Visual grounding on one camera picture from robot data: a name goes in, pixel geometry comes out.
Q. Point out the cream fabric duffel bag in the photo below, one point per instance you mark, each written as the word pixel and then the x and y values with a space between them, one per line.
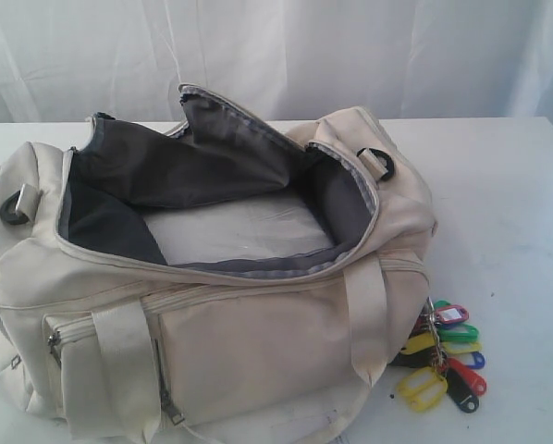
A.
pixel 99 331

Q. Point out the white backdrop curtain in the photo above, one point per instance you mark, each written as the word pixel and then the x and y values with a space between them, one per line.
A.
pixel 62 60

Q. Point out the bunch of colourful key tags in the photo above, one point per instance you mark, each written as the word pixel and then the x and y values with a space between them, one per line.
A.
pixel 445 356

